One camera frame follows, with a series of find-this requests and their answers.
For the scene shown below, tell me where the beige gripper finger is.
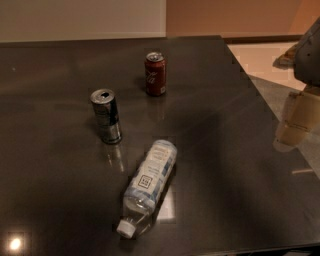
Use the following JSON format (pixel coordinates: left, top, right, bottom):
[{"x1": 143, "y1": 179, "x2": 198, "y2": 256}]
[{"x1": 275, "y1": 85, "x2": 320, "y2": 147}]

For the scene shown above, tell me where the clear plastic water bottle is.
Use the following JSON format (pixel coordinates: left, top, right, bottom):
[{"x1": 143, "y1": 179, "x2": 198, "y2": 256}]
[{"x1": 117, "y1": 140, "x2": 177, "y2": 239}]

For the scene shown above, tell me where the red cola can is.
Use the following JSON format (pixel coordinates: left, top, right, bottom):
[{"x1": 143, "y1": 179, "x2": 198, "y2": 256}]
[{"x1": 145, "y1": 52, "x2": 166, "y2": 96}]

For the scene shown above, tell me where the silver blue energy drink can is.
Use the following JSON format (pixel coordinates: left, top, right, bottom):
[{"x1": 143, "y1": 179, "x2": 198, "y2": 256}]
[{"x1": 90, "y1": 89, "x2": 122, "y2": 144}]

